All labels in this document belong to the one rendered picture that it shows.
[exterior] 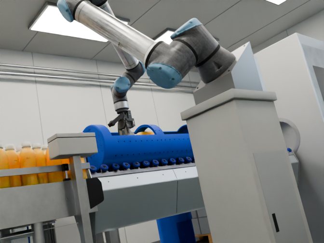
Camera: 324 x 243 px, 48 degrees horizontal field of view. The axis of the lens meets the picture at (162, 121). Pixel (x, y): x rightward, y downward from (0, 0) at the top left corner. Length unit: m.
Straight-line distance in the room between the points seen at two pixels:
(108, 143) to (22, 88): 3.93
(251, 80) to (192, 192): 1.01
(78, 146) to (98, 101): 4.68
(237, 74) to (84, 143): 0.76
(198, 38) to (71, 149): 0.76
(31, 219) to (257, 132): 1.02
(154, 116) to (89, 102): 1.38
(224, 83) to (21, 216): 1.03
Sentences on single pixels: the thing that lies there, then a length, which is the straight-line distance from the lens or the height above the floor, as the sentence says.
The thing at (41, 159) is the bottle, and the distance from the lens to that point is 1.84.
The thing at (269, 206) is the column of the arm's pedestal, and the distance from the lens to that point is 1.53.
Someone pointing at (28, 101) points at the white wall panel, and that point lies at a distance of 5.84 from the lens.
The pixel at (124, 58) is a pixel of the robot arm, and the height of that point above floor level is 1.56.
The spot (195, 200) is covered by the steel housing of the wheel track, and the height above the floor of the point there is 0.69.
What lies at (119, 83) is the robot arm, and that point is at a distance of 2.18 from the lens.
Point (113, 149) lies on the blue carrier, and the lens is 2.08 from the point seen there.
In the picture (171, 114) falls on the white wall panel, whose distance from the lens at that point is 7.32.
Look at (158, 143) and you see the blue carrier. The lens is 2.30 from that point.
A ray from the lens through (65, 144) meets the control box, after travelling 1.71.
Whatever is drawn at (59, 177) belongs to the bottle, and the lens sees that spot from 1.82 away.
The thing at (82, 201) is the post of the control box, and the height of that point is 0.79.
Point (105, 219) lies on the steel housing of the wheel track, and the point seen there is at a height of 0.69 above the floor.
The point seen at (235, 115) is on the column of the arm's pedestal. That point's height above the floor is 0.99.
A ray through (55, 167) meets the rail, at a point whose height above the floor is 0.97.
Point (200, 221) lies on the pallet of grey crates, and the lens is 6.03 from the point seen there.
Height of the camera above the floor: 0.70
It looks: 13 degrees up
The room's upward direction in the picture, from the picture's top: 12 degrees counter-clockwise
